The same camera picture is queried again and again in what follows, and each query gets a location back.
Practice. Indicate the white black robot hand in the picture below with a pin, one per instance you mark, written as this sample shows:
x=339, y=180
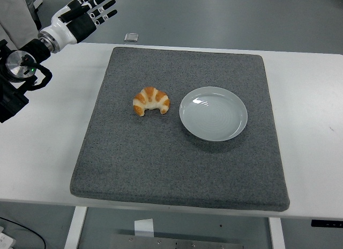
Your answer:
x=63, y=31

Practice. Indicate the croissant bread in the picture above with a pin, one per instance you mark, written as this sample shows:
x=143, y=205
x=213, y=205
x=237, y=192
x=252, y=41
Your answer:
x=155, y=97

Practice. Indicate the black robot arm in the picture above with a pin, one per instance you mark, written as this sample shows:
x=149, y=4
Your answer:
x=10, y=101

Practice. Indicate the pale grey round plate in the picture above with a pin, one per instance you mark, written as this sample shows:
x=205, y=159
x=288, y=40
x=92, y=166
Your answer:
x=214, y=117

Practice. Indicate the black floor stand base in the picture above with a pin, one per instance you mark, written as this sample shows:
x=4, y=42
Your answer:
x=37, y=21

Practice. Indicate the white fabric cover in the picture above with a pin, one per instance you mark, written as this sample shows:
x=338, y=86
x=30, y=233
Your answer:
x=13, y=18

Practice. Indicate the small clear square box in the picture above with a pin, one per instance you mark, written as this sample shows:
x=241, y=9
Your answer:
x=131, y=37

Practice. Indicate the grey felt mat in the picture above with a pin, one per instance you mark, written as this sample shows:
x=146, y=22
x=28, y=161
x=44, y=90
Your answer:
x=160, y=163

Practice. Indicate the white table leg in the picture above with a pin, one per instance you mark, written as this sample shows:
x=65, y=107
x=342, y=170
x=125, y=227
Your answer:
x=277, y=233
x=75, y=227

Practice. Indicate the white power strip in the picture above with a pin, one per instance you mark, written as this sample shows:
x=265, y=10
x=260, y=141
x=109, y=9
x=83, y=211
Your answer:
x=5, y=239

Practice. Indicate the black table control panel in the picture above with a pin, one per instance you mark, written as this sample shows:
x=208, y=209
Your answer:
x=327, y=223

